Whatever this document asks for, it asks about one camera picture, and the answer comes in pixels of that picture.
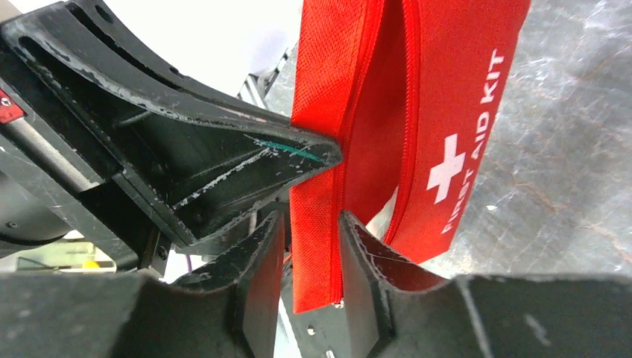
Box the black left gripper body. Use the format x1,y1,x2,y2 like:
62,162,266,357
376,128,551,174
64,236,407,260
1,44,172,272

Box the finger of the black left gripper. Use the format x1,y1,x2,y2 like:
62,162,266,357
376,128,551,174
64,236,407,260
118,145,342,245
1,1,342,163

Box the red first aid pouch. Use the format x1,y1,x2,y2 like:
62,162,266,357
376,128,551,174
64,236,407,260
290,1,530,313

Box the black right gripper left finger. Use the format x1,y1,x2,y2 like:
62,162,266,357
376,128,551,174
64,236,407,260
1,212,285,357

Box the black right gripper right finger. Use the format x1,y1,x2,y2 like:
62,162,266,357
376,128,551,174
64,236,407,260
338,211,631,357

